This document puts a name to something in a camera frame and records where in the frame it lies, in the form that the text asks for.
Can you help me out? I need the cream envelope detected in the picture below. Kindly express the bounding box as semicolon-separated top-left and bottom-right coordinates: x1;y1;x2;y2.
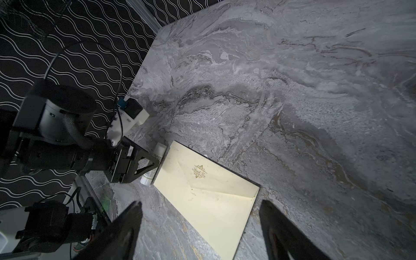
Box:
154;141;260;260

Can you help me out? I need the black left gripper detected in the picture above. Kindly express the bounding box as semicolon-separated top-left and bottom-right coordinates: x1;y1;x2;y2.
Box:
105;136;157;184

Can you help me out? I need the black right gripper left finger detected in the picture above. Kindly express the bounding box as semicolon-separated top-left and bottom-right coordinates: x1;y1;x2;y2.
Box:
75;201;143;260

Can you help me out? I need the white glue stick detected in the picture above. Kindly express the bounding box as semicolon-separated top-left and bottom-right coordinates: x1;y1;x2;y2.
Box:
140;143;167;186

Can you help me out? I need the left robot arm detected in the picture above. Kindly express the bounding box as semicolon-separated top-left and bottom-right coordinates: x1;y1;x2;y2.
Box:
1;80;160;183

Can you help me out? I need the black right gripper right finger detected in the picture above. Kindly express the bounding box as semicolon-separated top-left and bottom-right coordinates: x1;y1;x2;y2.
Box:
259;200;329;260

